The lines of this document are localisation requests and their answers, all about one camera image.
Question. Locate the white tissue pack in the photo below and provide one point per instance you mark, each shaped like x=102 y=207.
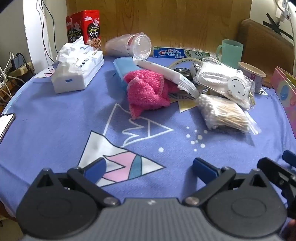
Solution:
x=76 y=69

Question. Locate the tape roll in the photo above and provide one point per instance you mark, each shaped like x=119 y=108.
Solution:
x=185 y=60

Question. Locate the brown chair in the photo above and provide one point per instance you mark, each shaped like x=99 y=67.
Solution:
x=261 y=48

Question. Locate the black tape cross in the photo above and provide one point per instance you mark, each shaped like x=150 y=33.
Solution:
x=276 y=26

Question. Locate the white packet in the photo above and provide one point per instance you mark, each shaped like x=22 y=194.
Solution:
x=171 y=75

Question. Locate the cotton pad bag with smiley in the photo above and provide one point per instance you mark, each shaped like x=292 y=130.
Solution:
x=219 y=76

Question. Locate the cotton swab bag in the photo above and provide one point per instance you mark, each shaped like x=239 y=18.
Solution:
x=222 y=113

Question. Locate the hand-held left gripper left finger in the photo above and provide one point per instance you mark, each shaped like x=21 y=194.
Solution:
x=96 y=168

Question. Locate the bagged stack of plastic cups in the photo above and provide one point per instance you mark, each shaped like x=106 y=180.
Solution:
x=122 y=46

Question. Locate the pink knitted cloth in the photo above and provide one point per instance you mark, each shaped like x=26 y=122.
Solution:
x=145 y=90

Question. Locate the blue soft case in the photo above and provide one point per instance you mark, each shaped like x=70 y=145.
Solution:
x=123 y=66

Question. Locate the smartphone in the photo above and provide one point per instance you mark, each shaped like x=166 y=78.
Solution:
x=5 y=125

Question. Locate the pink biscuit tin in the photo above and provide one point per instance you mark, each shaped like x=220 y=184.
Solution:
x=285 y=90

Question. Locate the green plastic mug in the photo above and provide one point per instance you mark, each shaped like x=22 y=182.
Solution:
x=232 y=52

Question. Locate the white wall charger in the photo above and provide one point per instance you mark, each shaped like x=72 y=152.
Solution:
x=285 y=10

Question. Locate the red snack box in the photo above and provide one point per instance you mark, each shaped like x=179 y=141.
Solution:
x=85 y=25

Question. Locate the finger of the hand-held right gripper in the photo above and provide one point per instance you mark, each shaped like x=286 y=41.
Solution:
x=275 y=172
x=290 y=157

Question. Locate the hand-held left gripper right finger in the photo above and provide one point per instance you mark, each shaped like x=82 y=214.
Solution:
x=203 y=169

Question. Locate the green black correction tape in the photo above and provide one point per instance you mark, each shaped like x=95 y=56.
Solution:
x=183 y=73

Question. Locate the blue printed tablecloth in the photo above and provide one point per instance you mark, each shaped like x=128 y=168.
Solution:
x=69 y=120

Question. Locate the small can with beige lid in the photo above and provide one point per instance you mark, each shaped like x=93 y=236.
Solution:
x=254 y=74

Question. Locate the power strip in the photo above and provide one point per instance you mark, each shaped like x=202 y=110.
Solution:
x=20 y=67

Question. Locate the wood-look wall panel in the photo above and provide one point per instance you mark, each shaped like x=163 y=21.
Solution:
x=185 y=20

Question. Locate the toothpaste box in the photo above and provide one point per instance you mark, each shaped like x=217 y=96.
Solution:
x=175 y=52

